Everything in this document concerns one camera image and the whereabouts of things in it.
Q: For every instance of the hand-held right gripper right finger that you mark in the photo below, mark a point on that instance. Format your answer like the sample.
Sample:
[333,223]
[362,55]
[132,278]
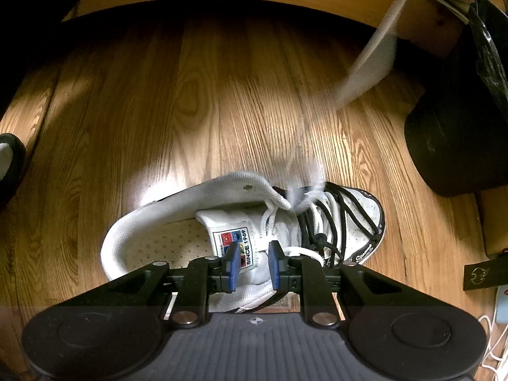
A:
[274,266]

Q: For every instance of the black shoelace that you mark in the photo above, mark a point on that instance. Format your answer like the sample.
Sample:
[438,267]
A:
[317,240]

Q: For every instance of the black paper gift bag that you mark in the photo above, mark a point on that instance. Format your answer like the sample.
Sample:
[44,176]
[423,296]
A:
[488,274]

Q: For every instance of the white sneaker shoe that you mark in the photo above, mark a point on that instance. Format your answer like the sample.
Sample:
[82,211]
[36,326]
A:
[230,184]

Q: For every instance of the black trash bin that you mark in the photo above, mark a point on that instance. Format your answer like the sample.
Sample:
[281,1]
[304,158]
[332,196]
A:
[448,147]

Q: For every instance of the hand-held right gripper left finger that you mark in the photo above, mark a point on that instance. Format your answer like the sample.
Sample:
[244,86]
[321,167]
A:
[234,264]

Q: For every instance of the black and grey slipper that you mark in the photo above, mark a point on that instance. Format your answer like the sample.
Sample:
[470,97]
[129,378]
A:
[16,154]

